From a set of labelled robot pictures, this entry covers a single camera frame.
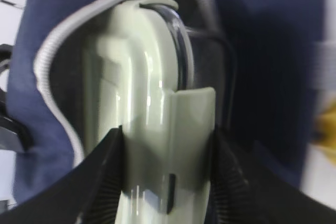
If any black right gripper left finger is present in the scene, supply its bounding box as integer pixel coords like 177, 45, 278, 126
1, 127, 123, 223

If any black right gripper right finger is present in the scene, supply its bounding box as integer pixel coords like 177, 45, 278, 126
209, 127, 335, 223

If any yellow round fruit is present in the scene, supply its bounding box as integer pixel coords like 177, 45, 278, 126
316, 102, 335, 150

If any green lid glass container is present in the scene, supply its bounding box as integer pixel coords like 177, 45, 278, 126
85, 0, 216, 223

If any navy blue lunch bag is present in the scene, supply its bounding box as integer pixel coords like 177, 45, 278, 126
6, 0, 336, 224

